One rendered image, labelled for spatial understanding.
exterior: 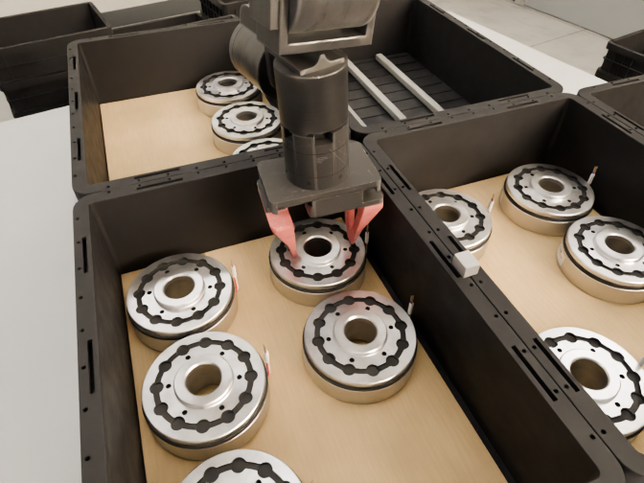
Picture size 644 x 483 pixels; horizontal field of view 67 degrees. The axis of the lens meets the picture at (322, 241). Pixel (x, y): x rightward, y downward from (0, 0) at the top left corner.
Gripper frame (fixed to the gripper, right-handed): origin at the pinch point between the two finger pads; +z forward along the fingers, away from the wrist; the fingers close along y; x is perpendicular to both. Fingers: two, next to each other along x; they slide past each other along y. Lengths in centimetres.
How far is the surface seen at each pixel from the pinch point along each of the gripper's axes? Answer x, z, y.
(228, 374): 12.4, 0.0, 11.7
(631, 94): -11.3, -2.1, -46.4
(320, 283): 4.6, 0.9, 1.6
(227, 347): 9.2, 0.8, 11.5
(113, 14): -317, 76, 51
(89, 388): 14.8, -6.7, 20.2
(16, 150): -57, 15, 45
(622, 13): -208, 82, -247
